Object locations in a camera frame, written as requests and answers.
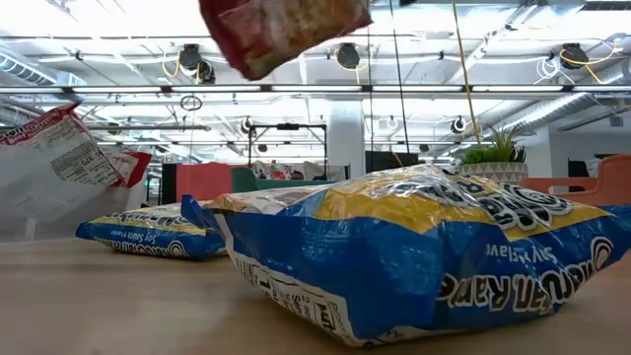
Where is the blue Maruchan noodle packet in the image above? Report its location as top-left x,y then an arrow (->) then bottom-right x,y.
179,164 -> 631,349
75,201 -> 228,261

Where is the white red patterned clutter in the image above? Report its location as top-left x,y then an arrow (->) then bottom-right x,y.
249,160 -> 346,182

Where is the white building pillar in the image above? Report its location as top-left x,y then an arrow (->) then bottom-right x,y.
327,101 -> 367,178

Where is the teal plastic bin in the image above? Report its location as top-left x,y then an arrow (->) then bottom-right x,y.
230,166 -> 336,193

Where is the distant black monitor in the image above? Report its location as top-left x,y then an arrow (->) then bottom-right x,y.
364,150 -> 420,172

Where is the red partition panel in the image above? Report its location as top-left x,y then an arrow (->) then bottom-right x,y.
175,162 -> 234,203

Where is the black partition panel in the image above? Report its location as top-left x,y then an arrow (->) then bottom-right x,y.
161,163 -> 177,206

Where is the grey horizontal ceiling pipe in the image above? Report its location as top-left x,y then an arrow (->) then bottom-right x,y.
83,123 -> 212,132

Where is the potted succulent plant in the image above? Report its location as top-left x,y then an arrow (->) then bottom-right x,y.
457,125 -> 529,186

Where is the dark distant screen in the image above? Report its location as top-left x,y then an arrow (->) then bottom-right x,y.
566,158 -> 591,193

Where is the clear plastic bin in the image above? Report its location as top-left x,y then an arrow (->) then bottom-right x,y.
0,142 -> 149,243

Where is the orange plastic bin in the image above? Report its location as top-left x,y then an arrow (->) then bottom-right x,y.
521,154 -> 631,208

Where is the distant black frame rig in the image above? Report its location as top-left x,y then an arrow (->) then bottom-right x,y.
247,122 -> 329,178

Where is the thin black hanging cable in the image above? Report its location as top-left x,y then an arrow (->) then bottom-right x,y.
365,0 -> 375,154

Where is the black ceiling cable reel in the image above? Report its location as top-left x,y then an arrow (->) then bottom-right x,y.
333,41 -> 370,73
559,41 -> 617,70
175,42 -> 217,85

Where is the yellow hanging cable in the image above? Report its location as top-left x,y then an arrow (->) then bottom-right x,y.
451,0 -> 482,147

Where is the silver ceiling duct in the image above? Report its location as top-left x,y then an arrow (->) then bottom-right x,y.
0,51 -> 88,103
485,58 -> 631,144

